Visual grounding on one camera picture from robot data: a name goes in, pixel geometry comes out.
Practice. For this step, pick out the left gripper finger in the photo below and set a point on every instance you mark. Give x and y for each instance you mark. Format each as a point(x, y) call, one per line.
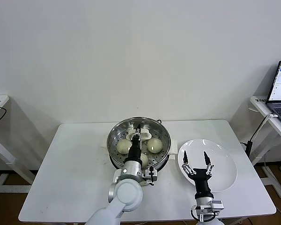
point(139, 131)
point(135, 136)

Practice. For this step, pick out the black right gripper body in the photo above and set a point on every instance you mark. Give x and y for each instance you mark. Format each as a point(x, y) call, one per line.
point(201, 181)

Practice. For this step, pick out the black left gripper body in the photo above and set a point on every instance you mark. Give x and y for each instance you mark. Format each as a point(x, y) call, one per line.
point(134, 151)

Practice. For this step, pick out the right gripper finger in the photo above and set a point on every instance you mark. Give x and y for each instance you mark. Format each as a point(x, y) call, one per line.
point(185, 161)
point(207, 161)

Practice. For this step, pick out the white steamed baozi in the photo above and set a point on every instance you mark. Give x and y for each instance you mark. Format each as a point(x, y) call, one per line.
point(144, 159)
point(155, 145)
point(123, 147)

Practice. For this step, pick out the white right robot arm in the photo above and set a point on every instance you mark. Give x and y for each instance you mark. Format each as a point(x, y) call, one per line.
point(204, 208)

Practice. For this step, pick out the stainless steel steamer basket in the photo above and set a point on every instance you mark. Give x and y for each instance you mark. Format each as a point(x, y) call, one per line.
point(163, 161)

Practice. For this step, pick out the large white round plate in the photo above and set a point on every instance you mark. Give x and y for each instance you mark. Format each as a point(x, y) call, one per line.
point(222, 168)

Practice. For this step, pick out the black power strip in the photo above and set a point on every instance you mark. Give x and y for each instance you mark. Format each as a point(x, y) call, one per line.
point(249, 147)

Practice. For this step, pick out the white laptop stand table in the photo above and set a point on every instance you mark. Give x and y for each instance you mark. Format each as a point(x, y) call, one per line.
point(260, 103)

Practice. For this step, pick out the white side table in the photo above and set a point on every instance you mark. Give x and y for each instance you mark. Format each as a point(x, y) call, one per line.
point(1, 100)

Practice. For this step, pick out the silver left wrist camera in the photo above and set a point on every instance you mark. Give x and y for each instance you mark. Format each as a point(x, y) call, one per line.
point(150, 174)

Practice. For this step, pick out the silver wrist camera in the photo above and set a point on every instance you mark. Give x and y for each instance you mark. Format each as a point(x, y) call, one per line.
point(217, 205)
point(150, 174)

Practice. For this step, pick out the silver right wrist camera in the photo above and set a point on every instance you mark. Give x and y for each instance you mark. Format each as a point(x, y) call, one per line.
point(217, 205)

